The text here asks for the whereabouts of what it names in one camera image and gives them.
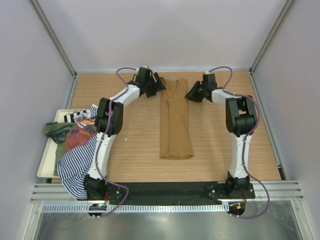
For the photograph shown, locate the slotted grey cable duct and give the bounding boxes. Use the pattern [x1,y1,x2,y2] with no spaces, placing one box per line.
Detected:
[41,203,229,214]

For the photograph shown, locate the black white striped top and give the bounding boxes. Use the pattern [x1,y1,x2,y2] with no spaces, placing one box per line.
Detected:
[63,109,91,123]

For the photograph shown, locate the aluminium frame post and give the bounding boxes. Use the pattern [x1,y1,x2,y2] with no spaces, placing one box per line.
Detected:
[29,0,77,78]
[249,0,296,75]

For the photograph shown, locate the blue white striped top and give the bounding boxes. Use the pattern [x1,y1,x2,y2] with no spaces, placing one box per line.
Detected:
[57,104,98,200]

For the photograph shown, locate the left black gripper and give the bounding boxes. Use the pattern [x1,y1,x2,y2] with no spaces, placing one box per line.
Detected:
[145,73,166,98]

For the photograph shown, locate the right aluminium frame post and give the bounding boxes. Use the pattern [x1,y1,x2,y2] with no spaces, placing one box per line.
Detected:
[249,0,296,75]

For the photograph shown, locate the white plastic tray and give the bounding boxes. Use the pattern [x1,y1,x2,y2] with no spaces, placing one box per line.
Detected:
[37,109,81,179]

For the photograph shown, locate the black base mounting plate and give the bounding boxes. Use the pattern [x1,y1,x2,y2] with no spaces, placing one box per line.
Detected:
[84,180,256,215]

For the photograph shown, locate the aluminium front rail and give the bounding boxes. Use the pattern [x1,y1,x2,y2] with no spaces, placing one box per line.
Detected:
[29,182,88,204]

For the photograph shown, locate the tan brown tank top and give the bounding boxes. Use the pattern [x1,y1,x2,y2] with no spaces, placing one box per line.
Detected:
[159,78,194,160]

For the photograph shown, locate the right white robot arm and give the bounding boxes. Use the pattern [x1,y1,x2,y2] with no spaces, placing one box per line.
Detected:
[185,72,260,198]

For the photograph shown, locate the left aluminium frame post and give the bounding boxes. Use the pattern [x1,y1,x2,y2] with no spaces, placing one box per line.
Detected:
[29,0,77,78]

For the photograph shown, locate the red graphic tank top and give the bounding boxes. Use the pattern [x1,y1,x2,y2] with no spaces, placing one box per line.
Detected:
[64,118,97,153]

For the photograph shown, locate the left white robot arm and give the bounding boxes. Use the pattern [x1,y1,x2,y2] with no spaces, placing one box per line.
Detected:
[84,67,166,200]

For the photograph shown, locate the olive green tank top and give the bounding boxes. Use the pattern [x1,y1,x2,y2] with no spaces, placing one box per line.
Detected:
[43,122,75,177]

